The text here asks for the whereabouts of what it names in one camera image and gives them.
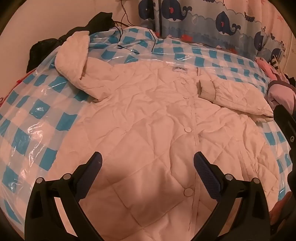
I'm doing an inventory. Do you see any black garment by wall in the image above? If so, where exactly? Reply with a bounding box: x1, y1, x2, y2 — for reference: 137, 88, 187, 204
26, 12, 115, 73

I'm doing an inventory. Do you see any whale print blue curtain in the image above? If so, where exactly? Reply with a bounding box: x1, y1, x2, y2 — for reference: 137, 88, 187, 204
138, 0, 292, 62

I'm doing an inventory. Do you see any white quilted padded coat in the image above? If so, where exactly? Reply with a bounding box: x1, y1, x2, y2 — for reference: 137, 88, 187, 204
48, 32, 280, 240

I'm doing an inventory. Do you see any thin black cable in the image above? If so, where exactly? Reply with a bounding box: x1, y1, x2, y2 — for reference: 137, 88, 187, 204
112, 0, 160, 55

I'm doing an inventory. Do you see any blue white checkered plastic sheet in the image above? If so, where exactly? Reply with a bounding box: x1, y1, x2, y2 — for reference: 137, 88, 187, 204
1, 27, 291, 230

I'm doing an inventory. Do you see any pink clothes pile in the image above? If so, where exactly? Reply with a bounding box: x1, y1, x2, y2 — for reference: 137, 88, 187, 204
255, 57, 295, 115

